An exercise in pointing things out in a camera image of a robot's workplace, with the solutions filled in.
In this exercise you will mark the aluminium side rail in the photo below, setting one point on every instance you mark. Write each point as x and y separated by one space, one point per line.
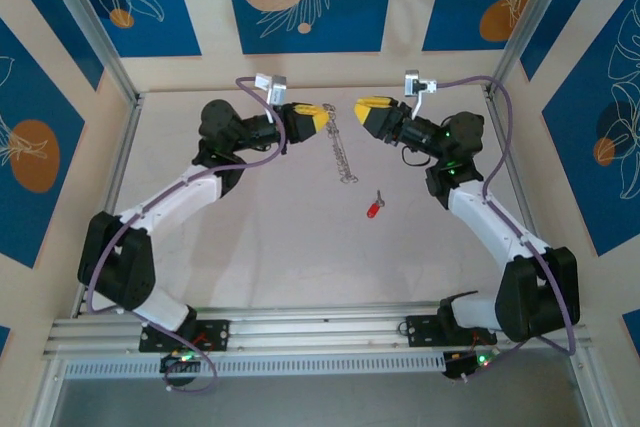
127 147

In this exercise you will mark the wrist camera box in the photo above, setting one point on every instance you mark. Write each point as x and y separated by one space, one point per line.
412 82
276 89

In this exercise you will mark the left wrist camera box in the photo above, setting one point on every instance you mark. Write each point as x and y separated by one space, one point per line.
276 89

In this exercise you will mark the aluminium profile rail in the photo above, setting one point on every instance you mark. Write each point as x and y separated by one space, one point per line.
320 332

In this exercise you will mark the aluminium frame post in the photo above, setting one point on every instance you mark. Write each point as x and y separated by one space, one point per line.
530 17
90 22

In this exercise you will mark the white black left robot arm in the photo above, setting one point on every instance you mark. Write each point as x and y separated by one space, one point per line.
170 197

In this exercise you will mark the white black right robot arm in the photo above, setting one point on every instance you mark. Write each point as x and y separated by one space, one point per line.
490 222

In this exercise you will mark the red-capped metal key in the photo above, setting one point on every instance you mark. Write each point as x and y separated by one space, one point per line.
372 210

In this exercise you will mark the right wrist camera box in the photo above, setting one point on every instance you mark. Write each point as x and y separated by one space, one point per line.
412 82

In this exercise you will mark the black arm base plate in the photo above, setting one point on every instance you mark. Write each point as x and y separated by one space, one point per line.
220 334
420 329

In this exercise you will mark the aluminium frame leg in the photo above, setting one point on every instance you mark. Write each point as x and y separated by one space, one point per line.
45 397
592 392

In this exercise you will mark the black controller board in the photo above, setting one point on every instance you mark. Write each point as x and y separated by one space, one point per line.
457 364
175 362

